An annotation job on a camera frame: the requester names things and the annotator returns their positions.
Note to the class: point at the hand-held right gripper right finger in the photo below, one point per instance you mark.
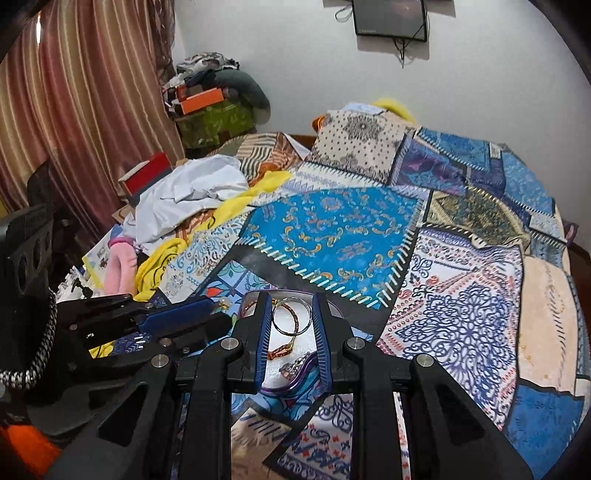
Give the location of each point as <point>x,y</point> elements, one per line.
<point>321,344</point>

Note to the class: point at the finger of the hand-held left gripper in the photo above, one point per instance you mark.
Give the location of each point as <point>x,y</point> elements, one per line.
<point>180,311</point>
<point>198,328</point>

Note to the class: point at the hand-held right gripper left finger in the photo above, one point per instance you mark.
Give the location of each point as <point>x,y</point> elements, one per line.
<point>263,341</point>

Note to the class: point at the silver bangle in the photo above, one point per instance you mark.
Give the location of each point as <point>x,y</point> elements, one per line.
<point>277,325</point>
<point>308,318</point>

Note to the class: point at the purple rimmed jewelry tray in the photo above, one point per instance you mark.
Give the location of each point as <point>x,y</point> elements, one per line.
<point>291,369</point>

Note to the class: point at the silver stone jewelry piece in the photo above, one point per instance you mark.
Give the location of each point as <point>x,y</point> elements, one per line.
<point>295,365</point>

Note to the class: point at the small gold jewelry piece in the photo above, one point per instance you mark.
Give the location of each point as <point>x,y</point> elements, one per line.
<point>223,303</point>

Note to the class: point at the orange patterned bangle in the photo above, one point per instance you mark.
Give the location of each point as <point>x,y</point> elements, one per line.
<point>282,350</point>

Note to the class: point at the red bangle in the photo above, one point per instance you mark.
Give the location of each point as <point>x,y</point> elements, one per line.
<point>248,308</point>

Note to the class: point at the printed paper sheets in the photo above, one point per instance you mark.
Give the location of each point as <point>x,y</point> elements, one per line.
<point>97,263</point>

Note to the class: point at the black chair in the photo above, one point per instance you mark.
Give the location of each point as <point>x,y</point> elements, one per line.
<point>46,189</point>

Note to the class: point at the pink plush cloth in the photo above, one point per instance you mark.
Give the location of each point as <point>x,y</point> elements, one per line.
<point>120,267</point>

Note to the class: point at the blue patchwork blanket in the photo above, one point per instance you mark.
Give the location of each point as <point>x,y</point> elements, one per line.
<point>332,230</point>

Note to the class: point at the white cloth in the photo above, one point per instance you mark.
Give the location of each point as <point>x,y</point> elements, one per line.
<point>184,194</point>

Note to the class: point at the red box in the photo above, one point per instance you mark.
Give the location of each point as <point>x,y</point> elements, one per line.
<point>147,177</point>

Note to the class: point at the striped pink curtain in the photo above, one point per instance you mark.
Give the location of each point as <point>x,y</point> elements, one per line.
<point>83,101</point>

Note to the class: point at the brown striped quilt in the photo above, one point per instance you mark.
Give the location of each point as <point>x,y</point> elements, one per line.
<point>272,152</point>

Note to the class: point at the cream patterned pillow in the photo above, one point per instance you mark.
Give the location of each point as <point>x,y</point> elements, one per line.
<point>360,143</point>

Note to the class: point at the orange box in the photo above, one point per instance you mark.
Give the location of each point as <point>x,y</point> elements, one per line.
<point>201,102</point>

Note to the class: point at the grey cushion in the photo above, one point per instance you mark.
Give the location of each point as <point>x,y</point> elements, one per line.
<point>247,87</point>

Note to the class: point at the yellow fluffy cloth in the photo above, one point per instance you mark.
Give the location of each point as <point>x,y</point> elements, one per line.
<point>392,108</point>

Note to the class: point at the pile of clothes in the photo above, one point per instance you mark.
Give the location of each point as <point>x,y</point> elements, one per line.
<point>205,64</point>

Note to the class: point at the black wall monitor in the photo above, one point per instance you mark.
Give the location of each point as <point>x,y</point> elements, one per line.
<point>388,16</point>

